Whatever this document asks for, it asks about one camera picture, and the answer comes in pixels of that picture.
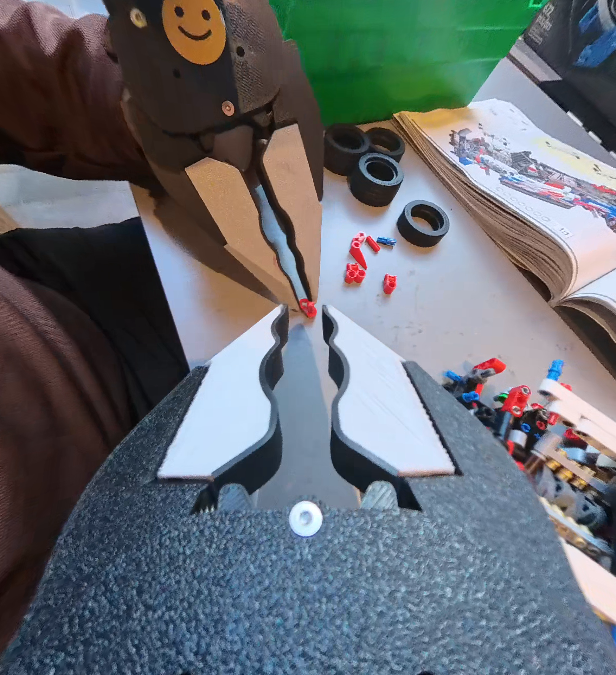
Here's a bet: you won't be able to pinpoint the person's left hand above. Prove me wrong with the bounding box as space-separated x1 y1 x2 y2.
216 126 258 167

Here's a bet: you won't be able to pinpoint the black toy tyre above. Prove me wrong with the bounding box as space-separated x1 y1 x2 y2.
323 124 372 176
348 152 405 207
366 127 407 163
397 199 451 249

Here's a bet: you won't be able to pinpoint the grey desk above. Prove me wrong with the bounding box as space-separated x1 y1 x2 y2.
129 58 616 581

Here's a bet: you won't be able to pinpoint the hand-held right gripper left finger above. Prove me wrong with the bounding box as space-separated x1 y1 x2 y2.
156 304 289 495

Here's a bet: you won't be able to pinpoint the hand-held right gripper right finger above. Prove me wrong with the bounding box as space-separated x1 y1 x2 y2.
321 305 456 495

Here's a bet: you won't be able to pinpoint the person's left forearm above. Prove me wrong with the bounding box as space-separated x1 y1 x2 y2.
0 0 150 185

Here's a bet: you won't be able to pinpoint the green plastic bin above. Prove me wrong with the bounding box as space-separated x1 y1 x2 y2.
268 0 546 127

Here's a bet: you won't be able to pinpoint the toy brick race car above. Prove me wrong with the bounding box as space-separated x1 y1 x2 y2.
441 358 616 670

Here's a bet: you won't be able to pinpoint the person's brown shirt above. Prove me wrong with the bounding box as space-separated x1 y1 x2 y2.
0 245 145 670

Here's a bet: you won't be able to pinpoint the toy car instruction booklet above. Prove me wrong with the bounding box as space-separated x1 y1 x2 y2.
392 98 616 307

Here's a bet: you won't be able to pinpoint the black trousers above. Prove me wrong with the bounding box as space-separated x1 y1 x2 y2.
0 216 190 423

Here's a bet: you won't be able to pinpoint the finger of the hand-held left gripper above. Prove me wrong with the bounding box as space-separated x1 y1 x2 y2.
185 158 310 308
258 123 324 304

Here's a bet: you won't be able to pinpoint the black toy set box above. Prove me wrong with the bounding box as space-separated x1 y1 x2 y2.
508 0 616 177

